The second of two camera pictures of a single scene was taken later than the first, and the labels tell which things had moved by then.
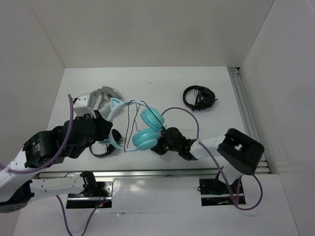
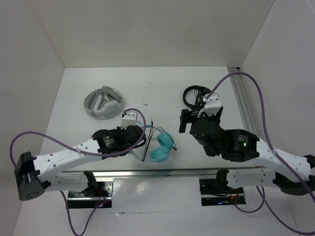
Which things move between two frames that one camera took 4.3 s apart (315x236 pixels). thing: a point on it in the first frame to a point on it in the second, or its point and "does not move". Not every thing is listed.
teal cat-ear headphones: x=152 y=124 to x=161 y=153
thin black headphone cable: x=134 y=119 to x=152 y=130
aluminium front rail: x=180 y=173 does not move
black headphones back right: x=204 y=98 does not move
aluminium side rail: x=236 y=77 does not move
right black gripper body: x=164 y=145 to x=215 y=117
